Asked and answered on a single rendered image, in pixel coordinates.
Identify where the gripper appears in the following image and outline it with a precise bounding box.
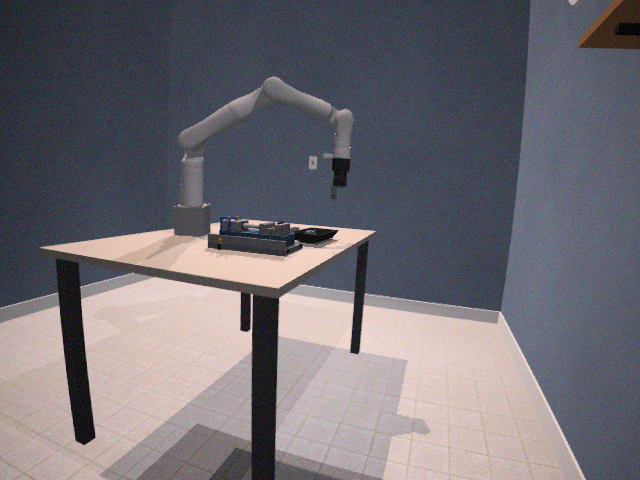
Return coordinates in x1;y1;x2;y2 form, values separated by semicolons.
323;146;350;201

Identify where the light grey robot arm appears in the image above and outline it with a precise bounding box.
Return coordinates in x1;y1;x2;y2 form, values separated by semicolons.
178;77;353;207

